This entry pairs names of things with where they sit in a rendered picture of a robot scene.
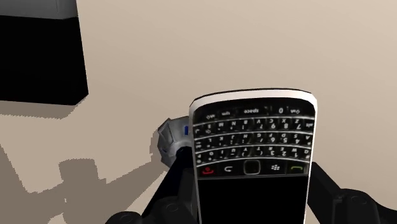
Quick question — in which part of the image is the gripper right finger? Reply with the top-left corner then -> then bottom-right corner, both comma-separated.
305,162 -> 397,224

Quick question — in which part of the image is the black keypad phone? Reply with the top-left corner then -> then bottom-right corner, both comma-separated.
188,88 -> 318,224

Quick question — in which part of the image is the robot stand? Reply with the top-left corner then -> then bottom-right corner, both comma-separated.
0,0 -> 90,106

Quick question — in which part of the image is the grey faceted object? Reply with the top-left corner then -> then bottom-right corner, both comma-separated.
157,116 -> 193,169

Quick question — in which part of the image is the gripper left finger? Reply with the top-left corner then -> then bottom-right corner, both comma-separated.
104,146 -> 199,224

